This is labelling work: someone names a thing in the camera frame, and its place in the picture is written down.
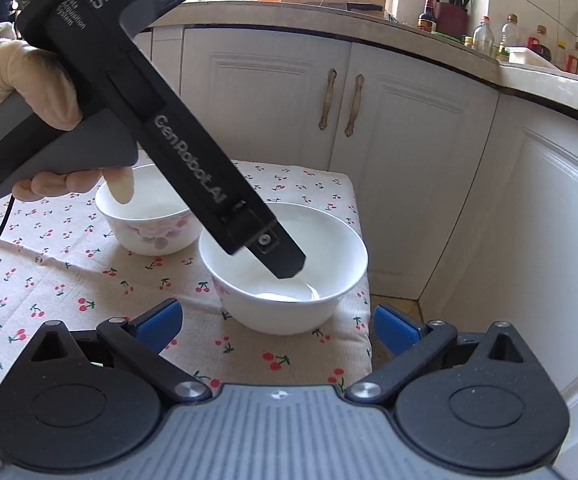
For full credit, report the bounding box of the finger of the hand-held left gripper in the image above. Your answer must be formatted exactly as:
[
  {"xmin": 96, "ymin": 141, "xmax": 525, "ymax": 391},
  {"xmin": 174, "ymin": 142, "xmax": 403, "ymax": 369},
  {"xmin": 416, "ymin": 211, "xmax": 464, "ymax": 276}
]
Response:
[{"xmin": 246, "ymin": 219, "xmax": 306, "ymax": 281}]

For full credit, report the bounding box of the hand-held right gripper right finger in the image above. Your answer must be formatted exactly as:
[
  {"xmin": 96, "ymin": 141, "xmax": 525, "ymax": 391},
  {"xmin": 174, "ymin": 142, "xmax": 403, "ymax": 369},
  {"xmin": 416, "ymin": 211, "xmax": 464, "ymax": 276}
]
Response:
[{"xmin": 344, "ymin": 303, "xmax": 527, "ymax": 407}]

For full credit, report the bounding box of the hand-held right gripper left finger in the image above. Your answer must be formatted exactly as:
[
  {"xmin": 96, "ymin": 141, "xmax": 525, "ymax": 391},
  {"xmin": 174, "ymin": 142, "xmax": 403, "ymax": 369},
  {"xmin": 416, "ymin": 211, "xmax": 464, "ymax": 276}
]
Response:
[{"xmin": 29, "ymin": 297, "xmax": 213, "ymax": 407}]

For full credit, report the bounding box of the white bowl pink floral print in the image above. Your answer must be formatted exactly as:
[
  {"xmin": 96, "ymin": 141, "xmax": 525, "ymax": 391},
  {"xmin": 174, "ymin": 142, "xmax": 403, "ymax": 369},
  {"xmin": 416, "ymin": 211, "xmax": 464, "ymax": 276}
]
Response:
[
  {"xmin": 198, "ymin": 202, "xmax": 370, "ymax": 337},
  {"xmin": 95, "ymin": 162, "xmax": 205, "ymax": 257}
]

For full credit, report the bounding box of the person's left hand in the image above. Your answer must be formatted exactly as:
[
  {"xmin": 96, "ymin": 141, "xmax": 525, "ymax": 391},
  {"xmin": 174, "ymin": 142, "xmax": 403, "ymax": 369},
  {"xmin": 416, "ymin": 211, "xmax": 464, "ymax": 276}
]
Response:
[{"xmin": 0, "ymin": 39, "xmax": 136, "ymax": 206}]

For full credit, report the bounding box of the cherry print tablecloth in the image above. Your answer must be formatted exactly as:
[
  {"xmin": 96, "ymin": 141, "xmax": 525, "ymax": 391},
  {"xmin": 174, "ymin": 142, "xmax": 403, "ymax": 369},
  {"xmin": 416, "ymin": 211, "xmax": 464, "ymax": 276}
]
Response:
[{"xmin": 0, "ymin": 157, "xmax": 372, "ymax": 476}]

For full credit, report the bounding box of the dark soy sauce bottle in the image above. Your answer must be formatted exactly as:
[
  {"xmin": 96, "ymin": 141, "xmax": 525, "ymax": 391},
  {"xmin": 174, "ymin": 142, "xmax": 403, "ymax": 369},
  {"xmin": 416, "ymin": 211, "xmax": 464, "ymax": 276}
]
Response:
[{"xmin": 417, "ymin": 0, "xmax": 438, "ymax": 34}]

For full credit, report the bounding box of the red knife block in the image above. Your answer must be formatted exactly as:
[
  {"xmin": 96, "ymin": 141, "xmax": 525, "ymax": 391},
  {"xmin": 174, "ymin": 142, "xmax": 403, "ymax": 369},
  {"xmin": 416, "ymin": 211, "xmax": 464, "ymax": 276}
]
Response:
[{"xmin": 433, "ymin": 0, "xmax": 474, "ymax": 36}]

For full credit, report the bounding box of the white plastic tray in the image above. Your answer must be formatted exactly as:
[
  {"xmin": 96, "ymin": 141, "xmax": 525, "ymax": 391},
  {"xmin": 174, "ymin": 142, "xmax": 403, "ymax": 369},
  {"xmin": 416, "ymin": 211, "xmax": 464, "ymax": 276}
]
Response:
[{"xmin": 504, "ymin": 47, "xmax": 556, "ymax": 69}]

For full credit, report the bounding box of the clear oil bottle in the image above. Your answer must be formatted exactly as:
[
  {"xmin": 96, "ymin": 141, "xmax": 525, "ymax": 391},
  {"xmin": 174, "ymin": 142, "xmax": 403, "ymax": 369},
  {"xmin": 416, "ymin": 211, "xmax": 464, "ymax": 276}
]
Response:
[{"xmin": 499, "ymin": 14, "xmax": 520, "ymax": 53}]

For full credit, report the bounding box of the bronze cabinet handle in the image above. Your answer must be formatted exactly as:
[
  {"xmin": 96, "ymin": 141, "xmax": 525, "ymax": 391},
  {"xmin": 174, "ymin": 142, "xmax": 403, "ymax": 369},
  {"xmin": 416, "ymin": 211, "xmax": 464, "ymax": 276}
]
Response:
[
  {"xmin": 345, "ymin": 74, "xmax": 365, "ymax": 137},
  {"xmin": 319, "ymin": 69, "xmax": 338, "ymax": 131}
]

